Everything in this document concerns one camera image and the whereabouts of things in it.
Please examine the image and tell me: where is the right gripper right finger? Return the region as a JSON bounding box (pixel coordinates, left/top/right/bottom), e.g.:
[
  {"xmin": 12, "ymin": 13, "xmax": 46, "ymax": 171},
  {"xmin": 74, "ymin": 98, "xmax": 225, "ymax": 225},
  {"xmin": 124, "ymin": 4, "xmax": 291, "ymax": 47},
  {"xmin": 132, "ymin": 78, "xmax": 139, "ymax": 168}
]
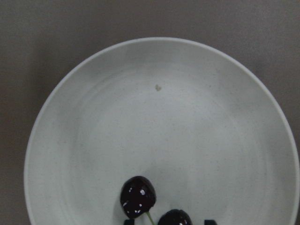
[{"xmin": 204, "ymin": 219, "xmax": 215, "ymax": 225}]

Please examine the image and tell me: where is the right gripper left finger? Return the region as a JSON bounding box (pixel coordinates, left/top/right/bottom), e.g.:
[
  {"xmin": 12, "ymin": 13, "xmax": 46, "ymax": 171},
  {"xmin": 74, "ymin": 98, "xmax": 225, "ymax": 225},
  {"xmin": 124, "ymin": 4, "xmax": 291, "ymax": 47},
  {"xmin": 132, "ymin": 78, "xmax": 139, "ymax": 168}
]
[{"xmin": 123, "ymin": 219, "xmax": 134, "ymax": 225}]

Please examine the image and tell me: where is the dark red cherry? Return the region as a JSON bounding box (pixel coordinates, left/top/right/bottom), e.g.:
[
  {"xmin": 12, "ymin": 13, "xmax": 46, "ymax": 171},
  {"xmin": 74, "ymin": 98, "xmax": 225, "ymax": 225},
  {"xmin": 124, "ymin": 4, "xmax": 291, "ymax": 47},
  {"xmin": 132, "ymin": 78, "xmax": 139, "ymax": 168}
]
[
  {"xmin": 120, "ymin": 176, "xmax": 157, "ymax": 219},
  {"xmin": 158, "ymin": 209, "xmax": 193, "ymax": 225}
]

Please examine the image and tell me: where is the cream round plate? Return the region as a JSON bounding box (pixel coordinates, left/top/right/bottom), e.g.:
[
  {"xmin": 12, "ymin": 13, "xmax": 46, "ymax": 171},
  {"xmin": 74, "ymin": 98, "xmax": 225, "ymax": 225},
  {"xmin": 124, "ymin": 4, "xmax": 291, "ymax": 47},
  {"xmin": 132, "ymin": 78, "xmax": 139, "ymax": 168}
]
[{"xmin": 24, "ymin": 37, "xmax": 300, "ymax": 225}]

